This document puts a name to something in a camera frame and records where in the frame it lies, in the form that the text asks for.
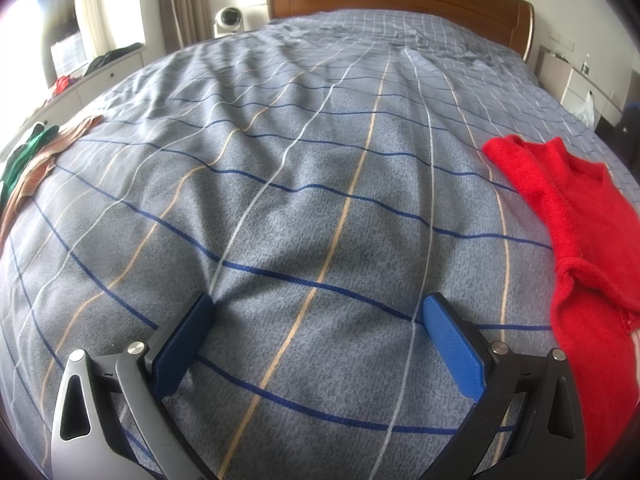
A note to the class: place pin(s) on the small red cloth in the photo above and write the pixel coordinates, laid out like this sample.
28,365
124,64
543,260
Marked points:
62,85

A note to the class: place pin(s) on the dark clothes pile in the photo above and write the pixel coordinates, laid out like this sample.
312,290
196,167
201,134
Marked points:
107,60

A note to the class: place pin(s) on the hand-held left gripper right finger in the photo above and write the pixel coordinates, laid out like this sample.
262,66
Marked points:
452,345

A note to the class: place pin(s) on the white dresser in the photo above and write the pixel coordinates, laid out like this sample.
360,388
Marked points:
560,75

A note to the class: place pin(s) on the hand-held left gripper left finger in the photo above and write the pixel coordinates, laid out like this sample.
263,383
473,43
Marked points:
182,342

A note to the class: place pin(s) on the white low cabinet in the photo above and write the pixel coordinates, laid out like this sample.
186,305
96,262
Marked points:
100,85

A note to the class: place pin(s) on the bed with grey checked cover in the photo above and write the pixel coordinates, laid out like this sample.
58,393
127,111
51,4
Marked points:
310,185

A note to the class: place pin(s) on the red knit sweater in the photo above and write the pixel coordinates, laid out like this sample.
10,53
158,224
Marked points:
590,220

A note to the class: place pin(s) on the white round fan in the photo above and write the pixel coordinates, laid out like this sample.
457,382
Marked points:
229,17

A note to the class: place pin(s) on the white ribbed box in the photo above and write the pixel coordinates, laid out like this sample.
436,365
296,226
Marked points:
70,52

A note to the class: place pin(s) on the pink and green folded clothes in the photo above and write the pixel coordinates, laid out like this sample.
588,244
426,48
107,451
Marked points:
35,170

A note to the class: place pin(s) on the white plastic bag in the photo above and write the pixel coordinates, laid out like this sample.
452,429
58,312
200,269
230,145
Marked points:
586,107

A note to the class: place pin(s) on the beige curtain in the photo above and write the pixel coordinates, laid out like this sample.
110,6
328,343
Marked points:
187,0

